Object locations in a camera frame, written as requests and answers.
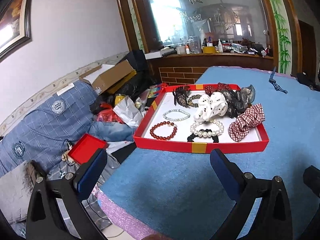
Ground red plastic bag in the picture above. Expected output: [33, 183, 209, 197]
[97, 102, 124, 124]

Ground white flat box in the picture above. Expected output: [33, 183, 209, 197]
[145, 49, 176, 60]

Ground red white plaid scrunchie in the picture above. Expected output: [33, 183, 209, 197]
[228, 103, 265, 142]

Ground small red box lid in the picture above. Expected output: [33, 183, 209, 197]
[68, 133, 108, 165]

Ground white crumpled paper bag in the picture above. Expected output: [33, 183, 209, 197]
[113, 96, 143, 128]

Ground pale blue bead bracelet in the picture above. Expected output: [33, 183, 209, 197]
[162, 108, 191, 122]

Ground blue braided lanyard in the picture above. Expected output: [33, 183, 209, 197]
[268, 66, 289, 95]

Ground red polka dot scrunchie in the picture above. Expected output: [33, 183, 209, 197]
[204, 83, 231, 96]

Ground dark red bead bracelet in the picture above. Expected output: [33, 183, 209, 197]
[149, 120, 178, 141]

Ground colourful game box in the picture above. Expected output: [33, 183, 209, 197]
[148, 83, 168, 99]

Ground brown cardboard box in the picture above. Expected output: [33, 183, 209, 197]
[79, 60, 135, 95]

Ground leopard print hair tie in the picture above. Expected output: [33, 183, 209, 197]
[186, 94, 203, 108]

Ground black plastic hair claw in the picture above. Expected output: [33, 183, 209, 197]
[172, 86, 190, 107]

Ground framed wall picture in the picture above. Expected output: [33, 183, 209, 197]
[1, 0, 31, 60]

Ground white pearl bracelet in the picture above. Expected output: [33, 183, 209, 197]
[190, 119, 225, 138]

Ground dark grey organza scrunchie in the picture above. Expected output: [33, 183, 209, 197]
[221, 85, 255, 118]

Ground blue denim jeans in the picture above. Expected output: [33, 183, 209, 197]
[88, 121, 136, 142]

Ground white cherry print scrunchie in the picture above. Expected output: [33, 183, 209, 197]
[194, 92, 228, 122]

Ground black bead bracelet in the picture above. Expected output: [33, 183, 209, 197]
[186, 128, 220, 144]

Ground grey cushion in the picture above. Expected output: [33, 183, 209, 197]
[0, 161, 34, 224]

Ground red tray box white inside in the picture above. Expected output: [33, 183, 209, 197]
[133, 84, 270, 153]

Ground black clothing pile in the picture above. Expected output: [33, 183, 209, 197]
[297, 73, 320, 92]

